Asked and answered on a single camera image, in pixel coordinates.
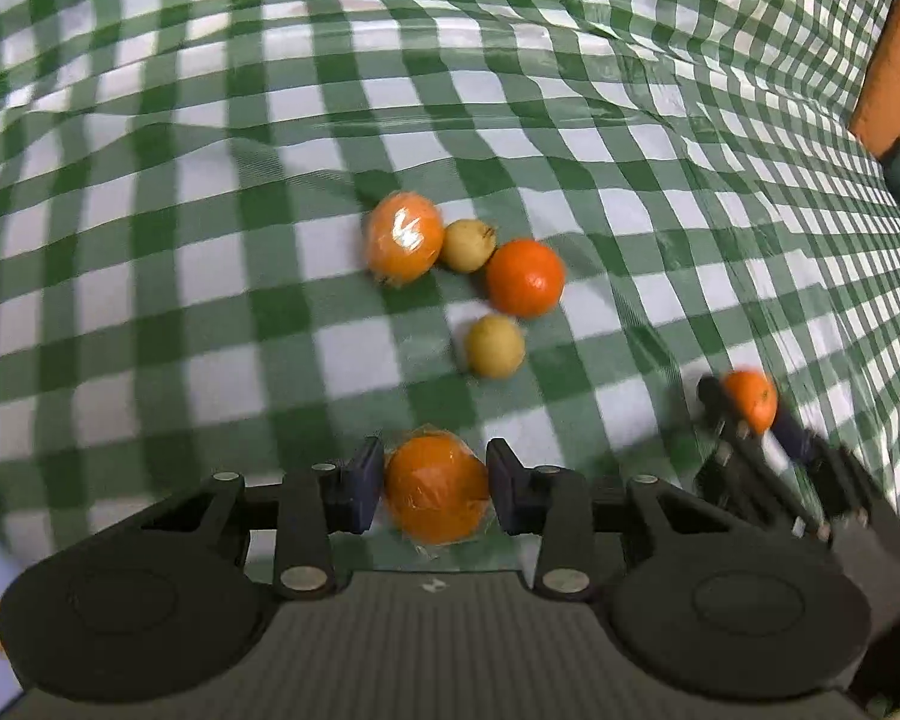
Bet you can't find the green checked cloth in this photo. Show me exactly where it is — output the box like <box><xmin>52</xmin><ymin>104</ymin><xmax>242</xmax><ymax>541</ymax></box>
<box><xmin>0</xmin><ymin>0</ymin><xmax>900</xmax><ymax>590</ymax></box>

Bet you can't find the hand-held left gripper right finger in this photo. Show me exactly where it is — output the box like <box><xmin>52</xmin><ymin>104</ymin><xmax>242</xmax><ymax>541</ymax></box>
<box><xmin>486</xmin><ymin>436</ymin><xmax>728</xmax><ymax>601</ymax></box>

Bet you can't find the plastic-wrapped orange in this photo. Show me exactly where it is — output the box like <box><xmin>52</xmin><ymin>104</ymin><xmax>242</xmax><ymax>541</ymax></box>
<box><xmin>365</xmin><ymin>193</ymin><xmax>445</xmax><ymax>286</ymax></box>
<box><xmin>384</xmin><ymin>427</ymin><xmax>492</xmax><ymax>547</ymax></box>

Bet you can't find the bare orange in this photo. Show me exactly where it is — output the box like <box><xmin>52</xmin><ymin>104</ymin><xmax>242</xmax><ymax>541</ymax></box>
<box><xmin>484</xmin><ymin>238</ymin><xmax>566</xmax><ymax>317</ymax></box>
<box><xmin>722</xmin><ymin>369</ymin><xmax>779</xmax><ymax>436</ymax></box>

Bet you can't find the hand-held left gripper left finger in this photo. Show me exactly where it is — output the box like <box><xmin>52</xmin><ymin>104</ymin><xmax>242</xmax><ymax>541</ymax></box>
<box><xmin>146</xmin><ymin>435</ymin><xmax>385</xmax><ymax>601</ymax></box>

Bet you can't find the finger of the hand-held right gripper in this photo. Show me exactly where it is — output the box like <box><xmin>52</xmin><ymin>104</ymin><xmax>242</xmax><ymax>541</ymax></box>
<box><xmin>697</xmin><ymin>377</ymin><xmax>767</xmax><ymax>512</ymax></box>
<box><xmin>771</xmin><ymin>403</ymin><xmax>884</xmax><ymax>524</ymax></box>

